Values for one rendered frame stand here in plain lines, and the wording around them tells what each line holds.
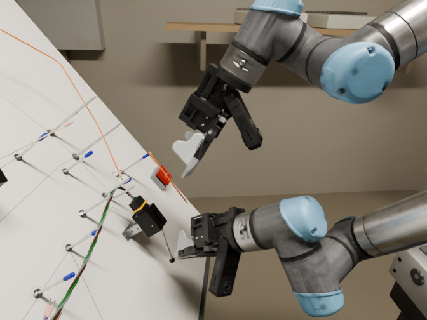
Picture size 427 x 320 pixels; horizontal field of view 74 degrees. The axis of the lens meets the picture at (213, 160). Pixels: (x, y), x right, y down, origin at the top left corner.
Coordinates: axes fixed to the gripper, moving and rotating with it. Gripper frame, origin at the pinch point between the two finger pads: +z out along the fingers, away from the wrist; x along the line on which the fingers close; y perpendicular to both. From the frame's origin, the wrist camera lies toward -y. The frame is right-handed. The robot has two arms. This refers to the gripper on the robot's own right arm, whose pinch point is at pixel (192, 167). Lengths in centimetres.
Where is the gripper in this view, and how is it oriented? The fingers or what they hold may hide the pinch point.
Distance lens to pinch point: 59.3
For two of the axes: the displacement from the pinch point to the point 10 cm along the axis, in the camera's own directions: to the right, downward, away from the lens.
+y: -8.5, -5.3, -0.3
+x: -1.7, 3.3, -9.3
